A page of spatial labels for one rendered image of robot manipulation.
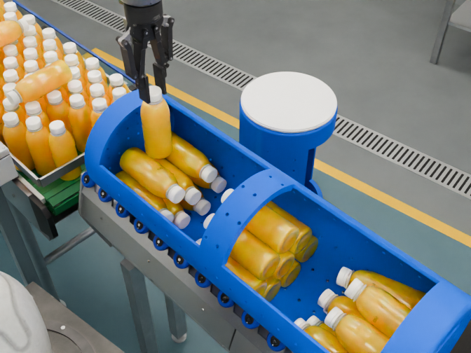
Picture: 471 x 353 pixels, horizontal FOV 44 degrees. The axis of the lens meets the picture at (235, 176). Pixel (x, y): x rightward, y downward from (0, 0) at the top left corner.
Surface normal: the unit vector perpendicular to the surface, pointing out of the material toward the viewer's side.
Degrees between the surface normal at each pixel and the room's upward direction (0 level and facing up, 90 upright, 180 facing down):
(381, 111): 0
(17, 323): 68
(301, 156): 90
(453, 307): 13
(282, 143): 90
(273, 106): 0
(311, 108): 0
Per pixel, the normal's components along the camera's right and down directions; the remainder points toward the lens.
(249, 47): 0.00, -0.70
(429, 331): -0.17, -0.56
